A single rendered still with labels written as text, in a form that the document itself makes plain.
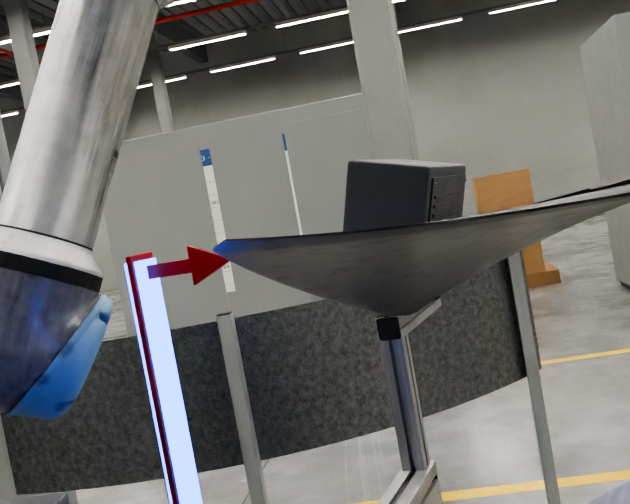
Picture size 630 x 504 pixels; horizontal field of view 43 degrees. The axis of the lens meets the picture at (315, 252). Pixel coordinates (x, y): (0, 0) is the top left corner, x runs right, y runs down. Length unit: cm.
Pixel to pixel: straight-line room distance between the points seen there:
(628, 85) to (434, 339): 448
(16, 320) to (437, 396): 184
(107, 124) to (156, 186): 609
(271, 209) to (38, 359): 591
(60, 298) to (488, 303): 197
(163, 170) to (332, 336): 470
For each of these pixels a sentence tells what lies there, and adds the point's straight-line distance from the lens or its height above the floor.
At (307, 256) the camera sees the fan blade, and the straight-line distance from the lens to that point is 39.
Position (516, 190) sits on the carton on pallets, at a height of 102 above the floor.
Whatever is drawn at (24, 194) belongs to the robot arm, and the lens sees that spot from 71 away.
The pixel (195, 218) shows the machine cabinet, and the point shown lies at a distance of 671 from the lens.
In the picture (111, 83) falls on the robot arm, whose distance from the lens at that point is 73.
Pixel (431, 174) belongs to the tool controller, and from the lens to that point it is 102.
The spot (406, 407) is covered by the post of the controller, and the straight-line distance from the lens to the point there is 100.
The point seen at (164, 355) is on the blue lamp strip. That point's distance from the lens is 50.
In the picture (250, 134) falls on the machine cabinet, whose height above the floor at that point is 190.
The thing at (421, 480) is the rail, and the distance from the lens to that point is 99.
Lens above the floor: 120
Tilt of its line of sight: 3 degrees down
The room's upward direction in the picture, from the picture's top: 10 degrees counter-clockwise
